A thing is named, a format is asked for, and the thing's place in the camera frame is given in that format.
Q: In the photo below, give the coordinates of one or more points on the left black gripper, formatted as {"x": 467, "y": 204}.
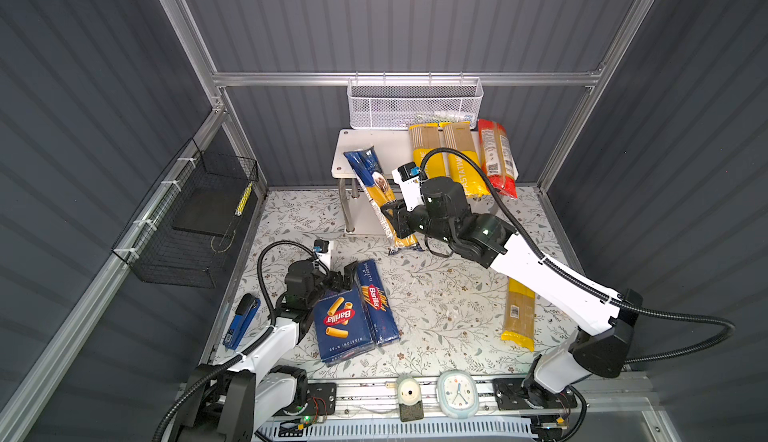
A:
{"x": 345, "y": 282}

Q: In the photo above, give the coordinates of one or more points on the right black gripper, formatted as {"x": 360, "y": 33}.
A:
{"x": 399, "y": 212}

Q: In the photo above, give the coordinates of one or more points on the narrow blue Barilla spaghetti box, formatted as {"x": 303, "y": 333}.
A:
{"x": 376, "y": 302}

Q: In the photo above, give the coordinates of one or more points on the yellow Pastatime spaghetti bag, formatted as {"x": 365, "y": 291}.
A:
{"x": 458, "y": 136}
{"x": 425, "y": 138}

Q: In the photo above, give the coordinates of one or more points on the red spaghetti bag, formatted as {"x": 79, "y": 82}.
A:
{"x": 498, "y": 162}

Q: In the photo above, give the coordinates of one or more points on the blue yellow spaghetti bag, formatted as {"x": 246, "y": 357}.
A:
{"x": 372, "y": 179}

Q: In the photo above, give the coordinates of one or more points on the yellow spaghetti bag back side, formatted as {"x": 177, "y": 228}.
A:
{"x": 519, "y": 315}

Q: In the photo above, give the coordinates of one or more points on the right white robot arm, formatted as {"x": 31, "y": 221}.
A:
{"x": 604, "y": 332}

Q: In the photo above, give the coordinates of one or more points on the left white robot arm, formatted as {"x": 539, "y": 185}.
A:
{"x": 232, "y": 400}

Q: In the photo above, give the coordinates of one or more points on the large blue Barilla pasta box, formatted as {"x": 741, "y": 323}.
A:
{"x": 342, "y": 327}

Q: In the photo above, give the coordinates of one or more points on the white two-tier shelf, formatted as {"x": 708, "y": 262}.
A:
{"x": 405, "y": 203}

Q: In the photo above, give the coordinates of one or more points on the blue stapler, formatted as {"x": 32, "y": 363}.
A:
{"x": 245, "y": 312}

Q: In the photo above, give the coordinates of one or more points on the white tube in basket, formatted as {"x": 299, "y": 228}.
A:
{"x": 447, "y": 116}

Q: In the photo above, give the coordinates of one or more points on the yellow green marker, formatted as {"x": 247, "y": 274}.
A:
{"x": 243, "y": 200}

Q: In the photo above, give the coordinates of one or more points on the round white timer device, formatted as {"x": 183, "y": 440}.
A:
{"x": 409, "y": 399}

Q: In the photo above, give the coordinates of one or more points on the white analog clock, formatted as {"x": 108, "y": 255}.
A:
{"x": 457, "y": 394}

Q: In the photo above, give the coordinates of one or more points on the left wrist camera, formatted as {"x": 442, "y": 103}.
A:
{"x": 323, "y": 250}

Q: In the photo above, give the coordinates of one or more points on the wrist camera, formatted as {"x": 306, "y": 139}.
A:
{"x": 323, "y": 250}
{"x": 408, "y": 177}

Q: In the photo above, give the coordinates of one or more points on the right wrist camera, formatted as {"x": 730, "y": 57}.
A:
{"x": 408, "y": 177}

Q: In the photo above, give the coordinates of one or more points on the white wire mesh basket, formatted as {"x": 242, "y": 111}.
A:
{"x": 388, "y": 106}

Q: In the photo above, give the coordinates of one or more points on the black wire basket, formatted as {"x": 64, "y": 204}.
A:
{"x": 190, "y": 236}

